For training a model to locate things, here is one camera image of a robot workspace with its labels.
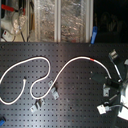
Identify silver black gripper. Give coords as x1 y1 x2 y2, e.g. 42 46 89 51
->
91 50 128 121

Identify white connector plug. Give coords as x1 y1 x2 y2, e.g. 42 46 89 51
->
97 105 106 114

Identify black pegboard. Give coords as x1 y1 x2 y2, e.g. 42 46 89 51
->
0 43 128 128

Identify clear plastic storage bin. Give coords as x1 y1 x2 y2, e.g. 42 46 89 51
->
34 0 94 43

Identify red white device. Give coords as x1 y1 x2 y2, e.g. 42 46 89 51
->
1 6 27 36

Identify blue object at corner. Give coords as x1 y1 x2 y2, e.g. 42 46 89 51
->
0 116 6 126

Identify grey cable clip middle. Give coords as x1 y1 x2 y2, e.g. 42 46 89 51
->
52 90 59 100

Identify grey cable clip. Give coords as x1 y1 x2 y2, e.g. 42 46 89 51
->
52 90 59 100
30 99 45 113
48 81 54 88

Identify grey cable clip upper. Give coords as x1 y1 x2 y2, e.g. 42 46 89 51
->
48 81 54 88

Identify blue clamp handle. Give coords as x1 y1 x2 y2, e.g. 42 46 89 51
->
91 26 98 44

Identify grey cable clip lower left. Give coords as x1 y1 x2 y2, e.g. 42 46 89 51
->
30 99 45 113

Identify white cable with red band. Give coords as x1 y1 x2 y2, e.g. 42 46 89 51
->
0 55 117 105

